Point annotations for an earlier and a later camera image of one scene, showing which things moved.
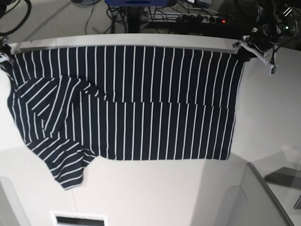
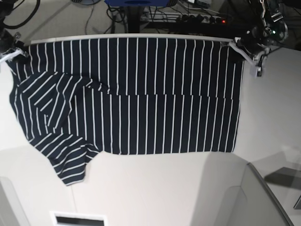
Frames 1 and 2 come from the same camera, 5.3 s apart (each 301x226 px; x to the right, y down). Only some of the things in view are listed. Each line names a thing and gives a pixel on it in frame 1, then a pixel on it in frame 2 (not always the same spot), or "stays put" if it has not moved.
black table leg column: (133, 19) stays put
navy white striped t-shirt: (74, 105) stays put
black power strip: (174, 17) stays put
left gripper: (5, 54) → (10, 45)
